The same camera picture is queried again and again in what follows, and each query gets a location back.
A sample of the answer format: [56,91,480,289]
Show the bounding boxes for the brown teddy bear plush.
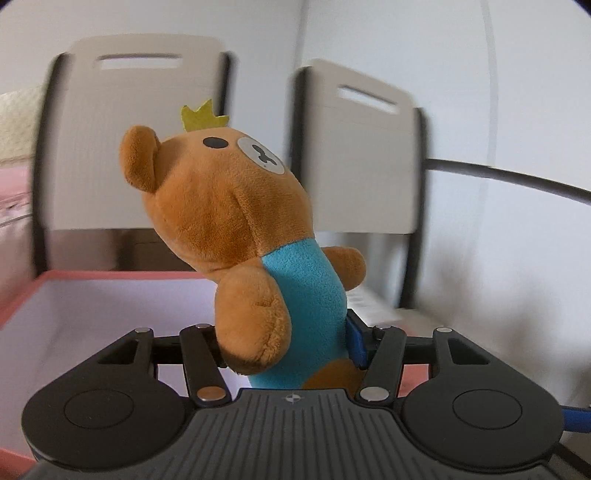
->
[142,106,366,393]

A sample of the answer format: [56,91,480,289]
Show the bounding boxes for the open pink storage box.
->
[1,272,429,479]

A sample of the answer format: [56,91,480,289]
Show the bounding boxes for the left white chair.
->
[31,33,233,275]

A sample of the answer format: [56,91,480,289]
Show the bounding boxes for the white chair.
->
[31,33,233,275]
[290,59,428,309]

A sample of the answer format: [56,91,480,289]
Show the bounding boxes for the right white chair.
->
[290,59,428,309]

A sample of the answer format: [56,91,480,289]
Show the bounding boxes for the black horizontal bar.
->
[426,159,591,205]

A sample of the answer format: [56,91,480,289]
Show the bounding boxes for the bed with pink bedding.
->
[0,85,45,306]

